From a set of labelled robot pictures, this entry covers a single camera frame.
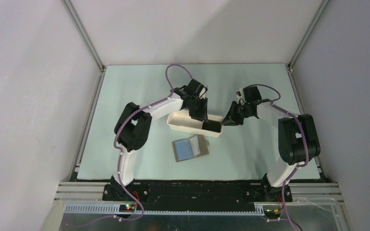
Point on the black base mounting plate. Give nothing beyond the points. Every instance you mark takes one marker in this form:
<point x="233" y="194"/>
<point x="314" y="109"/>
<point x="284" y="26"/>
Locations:
<point x="195" y="195"/>

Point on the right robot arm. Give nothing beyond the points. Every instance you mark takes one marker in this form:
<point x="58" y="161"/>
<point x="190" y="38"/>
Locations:
<point x="298" y="141"/>

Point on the white plastic tray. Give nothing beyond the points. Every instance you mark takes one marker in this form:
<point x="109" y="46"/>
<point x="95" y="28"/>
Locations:
<point x="181" y="121"/>

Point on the beige card holder wallet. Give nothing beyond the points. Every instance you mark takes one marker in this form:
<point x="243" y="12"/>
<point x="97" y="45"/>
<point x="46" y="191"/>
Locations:
<point x="199" y="146"/>

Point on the aluminium frame rail front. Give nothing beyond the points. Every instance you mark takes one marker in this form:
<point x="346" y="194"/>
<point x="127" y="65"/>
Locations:
<point x="87" y="197"/>

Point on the circuit board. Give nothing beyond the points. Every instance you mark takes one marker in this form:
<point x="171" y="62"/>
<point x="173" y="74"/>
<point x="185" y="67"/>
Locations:
<point x="273" y="211"/>
<point x="127" y="208"/>

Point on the black credit cards stack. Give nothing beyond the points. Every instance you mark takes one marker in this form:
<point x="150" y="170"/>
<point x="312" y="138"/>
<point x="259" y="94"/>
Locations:
<point x="213" y="126"/>

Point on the left circuit board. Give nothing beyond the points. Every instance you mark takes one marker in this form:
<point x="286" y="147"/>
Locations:
<point x="127" y="208"/>

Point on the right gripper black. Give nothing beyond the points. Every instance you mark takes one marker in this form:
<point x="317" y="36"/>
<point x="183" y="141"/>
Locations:
<point x="231" y="119"/>

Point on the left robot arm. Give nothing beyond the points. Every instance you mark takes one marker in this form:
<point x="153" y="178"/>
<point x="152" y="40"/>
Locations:
<point x="133" y="126"/>

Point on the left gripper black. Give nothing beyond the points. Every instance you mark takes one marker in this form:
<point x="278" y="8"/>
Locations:
<point x="202" y="115"/>

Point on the right circuit board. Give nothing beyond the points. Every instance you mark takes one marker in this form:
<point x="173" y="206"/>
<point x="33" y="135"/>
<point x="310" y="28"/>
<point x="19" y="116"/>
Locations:
<point x="273" y="211"/>

